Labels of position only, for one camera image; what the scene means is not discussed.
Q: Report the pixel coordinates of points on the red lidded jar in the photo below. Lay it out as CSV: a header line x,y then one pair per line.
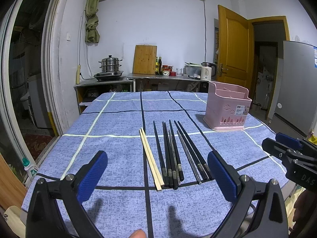
x,y
165,71

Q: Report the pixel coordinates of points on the grey refrigerator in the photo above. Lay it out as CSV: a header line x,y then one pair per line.
x,y
295,100

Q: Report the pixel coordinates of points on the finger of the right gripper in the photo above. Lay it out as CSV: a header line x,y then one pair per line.
x,y
276,149
288,141

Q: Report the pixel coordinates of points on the person's right hand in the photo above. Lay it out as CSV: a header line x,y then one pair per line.
x,y
304,215

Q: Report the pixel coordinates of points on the stainless steel steamer pot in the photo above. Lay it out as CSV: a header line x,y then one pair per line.
x,y
110,64

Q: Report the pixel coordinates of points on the bamboo cutting board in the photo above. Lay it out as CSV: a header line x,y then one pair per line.
x,y
144,59

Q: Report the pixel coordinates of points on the yellow power strip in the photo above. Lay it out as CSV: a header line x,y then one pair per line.
x,y
78,73

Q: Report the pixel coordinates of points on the light wooden chopstick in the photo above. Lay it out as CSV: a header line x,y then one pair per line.
x,y
154,163
157,182

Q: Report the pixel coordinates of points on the clear storage box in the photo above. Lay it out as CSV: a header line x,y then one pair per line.
x,y
192,70

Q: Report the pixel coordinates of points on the dark oil bottle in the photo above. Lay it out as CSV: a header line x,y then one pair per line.
x,y
160,65

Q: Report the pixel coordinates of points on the person's left hand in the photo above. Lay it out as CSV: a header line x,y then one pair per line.
x,y
138,234

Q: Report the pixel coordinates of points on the glass cup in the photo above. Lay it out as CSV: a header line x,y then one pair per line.
x,y
179,72

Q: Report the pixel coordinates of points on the white electric kettle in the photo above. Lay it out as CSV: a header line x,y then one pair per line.
x,y
208,70

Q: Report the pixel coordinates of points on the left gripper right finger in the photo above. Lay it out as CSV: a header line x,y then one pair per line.
x,y
258,208

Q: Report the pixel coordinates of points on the wooden door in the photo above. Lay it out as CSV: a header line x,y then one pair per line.
x,y
236,48

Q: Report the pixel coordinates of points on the green capped bottle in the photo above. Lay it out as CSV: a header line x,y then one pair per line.
x,y
30,167

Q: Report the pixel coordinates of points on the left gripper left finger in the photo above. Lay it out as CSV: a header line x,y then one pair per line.
x,y
44,218

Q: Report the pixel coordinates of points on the green hanging cloth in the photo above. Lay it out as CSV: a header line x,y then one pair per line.
x,y
91,33

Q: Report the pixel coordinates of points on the metal kitchen shelf table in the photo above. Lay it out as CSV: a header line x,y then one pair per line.
x,y
167,83

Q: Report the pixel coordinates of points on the black induction cooker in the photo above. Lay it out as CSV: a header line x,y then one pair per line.
x,y
108,76

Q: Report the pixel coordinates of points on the pink plastic utensil holder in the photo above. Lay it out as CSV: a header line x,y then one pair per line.
x,y
227,106

